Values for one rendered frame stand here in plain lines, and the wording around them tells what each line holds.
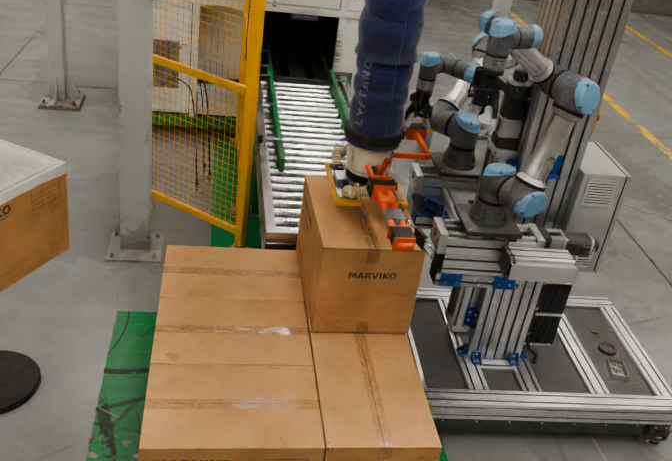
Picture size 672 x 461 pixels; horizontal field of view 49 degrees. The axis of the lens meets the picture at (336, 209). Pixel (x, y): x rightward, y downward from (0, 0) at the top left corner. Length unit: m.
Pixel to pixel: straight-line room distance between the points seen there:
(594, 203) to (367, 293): 1.00
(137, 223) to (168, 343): 1.50
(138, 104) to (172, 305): 1.28
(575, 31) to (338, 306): 1.36
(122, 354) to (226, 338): 0.88
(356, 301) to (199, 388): 0.69
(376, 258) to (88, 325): 1.64
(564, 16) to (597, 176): 0.67
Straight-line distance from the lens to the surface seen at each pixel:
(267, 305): 3.10
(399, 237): 2.39
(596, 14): 2.93
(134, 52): 3.87
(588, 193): 3.16
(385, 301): 2.95
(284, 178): 4.09
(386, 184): 2.72
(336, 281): 2.85
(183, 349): 2.86
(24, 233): 3.05
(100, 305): 3.99
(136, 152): 4.07
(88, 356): 3.69
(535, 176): 2.76
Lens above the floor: 2.39
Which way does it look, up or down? 29 degrees down
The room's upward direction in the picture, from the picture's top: 8 degrees clockwise
